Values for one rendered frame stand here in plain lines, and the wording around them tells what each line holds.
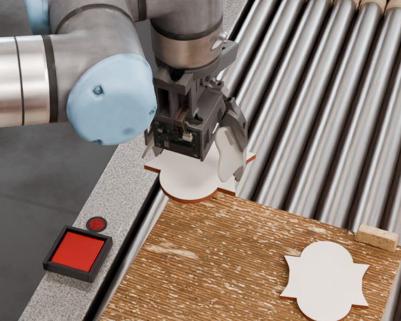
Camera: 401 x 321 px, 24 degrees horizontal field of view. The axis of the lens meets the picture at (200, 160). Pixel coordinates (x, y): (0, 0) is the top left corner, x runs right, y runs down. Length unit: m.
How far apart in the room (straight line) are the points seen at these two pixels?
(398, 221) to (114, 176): 0.44
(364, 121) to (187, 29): 0.69
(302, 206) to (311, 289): 0.18
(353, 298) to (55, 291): 0.41
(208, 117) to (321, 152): 0.52
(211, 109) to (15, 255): 1.62
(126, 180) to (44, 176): 1.32
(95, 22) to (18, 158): 2.03
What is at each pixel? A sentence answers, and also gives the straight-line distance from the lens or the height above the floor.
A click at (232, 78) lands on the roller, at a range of 1.62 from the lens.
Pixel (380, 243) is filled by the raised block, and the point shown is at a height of 0.95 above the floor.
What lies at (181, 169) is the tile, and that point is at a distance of 1.13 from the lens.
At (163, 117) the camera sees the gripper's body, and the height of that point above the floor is 1.29.
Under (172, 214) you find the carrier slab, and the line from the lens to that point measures 1.37.
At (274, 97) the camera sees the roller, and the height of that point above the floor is 0.92.
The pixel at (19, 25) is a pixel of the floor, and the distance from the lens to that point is 3.32.
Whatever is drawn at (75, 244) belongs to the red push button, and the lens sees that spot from 1.35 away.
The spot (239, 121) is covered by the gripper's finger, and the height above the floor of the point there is 1.25.
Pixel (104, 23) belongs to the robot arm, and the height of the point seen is 1.48.
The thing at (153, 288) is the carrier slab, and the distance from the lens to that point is 1.29.
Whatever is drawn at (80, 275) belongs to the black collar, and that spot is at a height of 0.93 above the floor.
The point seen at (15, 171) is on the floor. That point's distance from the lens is 2.78.
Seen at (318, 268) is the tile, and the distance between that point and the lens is 1.31.
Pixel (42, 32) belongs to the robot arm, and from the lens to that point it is 0.89.
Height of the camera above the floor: 1.97
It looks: 45 degrees down
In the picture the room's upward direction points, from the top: straight up
